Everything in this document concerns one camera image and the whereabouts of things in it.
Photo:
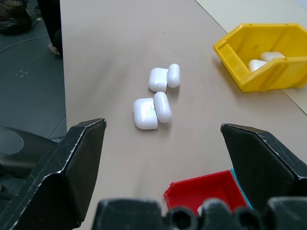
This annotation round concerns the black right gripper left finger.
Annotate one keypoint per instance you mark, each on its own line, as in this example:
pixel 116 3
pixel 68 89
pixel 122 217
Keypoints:
pixel 48 182

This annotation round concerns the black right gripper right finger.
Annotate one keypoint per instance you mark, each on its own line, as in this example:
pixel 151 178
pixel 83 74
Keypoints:
pixel 259 163

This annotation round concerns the red plastic bin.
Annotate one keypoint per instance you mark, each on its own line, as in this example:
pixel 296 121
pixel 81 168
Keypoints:
pixel 192 189

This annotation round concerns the yellow plastic bin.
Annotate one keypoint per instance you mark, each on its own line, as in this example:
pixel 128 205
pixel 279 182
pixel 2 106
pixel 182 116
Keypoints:
pixel 275 74

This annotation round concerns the dark grey rounded base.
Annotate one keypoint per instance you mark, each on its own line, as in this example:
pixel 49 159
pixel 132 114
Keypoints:
pixel 21 148

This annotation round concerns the person's leg in black trousers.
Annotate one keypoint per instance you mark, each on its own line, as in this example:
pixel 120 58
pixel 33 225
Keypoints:
pixel 54 21

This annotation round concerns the dark fuzzy bundle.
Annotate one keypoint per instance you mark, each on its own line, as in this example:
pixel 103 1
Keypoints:
pixel 13 16

